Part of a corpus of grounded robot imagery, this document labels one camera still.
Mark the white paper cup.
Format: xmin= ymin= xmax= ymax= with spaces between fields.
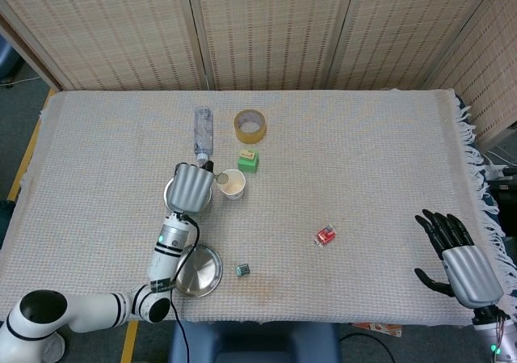
xmin=217 ymin=168 xmax=247 ymax=200

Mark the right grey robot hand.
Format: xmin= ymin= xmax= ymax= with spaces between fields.
xmin=414 ymin=209 xmax=505 ymax=310

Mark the red snack packet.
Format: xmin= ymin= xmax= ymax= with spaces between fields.
xmin=311 ymin=224 xmax=338 ymax=247

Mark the green cube block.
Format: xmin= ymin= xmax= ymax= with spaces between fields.
xmin=237 ymin=149 xmax=260 ymax=174

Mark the white power strip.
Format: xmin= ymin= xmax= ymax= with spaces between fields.
xmin=483 ymin=159 xmax=517 ymax=183

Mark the white woven tablecloth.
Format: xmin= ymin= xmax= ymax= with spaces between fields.
xmin=0 ymin=89 xmax=517 ymax=326

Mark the orange printed packet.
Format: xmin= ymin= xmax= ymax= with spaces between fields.
xmin=350 ymin=321 xmax=405 ymax=337

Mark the stainless steel plate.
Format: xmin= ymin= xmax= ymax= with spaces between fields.
xmin=174 ymin=243 xmax=225 ymax=298

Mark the blue chair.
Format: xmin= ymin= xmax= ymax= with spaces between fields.
xmin=0 ymin=41 xmax=19 ymax=82

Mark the tan packing tape roll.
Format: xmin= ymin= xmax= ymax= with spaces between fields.
xmin=233 ymin=108 xmax=267 ymax=144

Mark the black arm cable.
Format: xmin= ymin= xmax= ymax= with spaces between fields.
xmin=171 ymin=213 xmax=201 ymax=363

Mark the clear plastic water bottle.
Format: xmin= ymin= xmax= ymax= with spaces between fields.
xmin=193 ymin=106 xmax=214 ymax=164

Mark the black box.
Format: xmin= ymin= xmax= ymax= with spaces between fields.
xmin=493 ymin=176 xmax=517 ymax=234

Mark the metal bowl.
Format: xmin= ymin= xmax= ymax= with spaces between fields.
xmin=162 ymin=175 xmax=216 ymax=217

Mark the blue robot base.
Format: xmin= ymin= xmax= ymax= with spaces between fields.
xmin=168 ymin=320 xmax=340 ymax=363

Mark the woven bamboo folding screen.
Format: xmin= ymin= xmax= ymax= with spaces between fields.
xmin=0 ymin=0 xmax=517 ymax=150

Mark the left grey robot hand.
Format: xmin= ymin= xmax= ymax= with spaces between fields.
xmin=166 ymin=159 xmax=217 ymax=214

